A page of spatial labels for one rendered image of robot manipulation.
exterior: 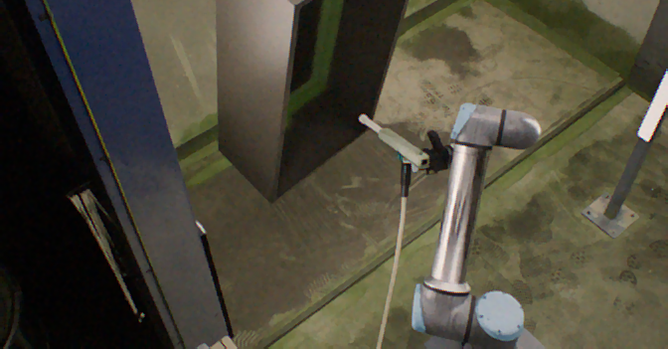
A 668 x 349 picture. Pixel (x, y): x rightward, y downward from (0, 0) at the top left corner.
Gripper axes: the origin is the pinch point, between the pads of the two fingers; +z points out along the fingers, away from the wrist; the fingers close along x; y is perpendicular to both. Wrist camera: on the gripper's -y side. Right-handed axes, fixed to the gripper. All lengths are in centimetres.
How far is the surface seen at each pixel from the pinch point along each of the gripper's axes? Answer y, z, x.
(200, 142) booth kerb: 40, 39, 129
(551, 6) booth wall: -27, -167, 111
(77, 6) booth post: -77, 123, -74
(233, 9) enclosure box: -56, 64, 11
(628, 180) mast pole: 25, -118, -7
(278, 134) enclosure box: -9.5, 45.4, 13.8
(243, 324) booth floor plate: 88, 49, 37
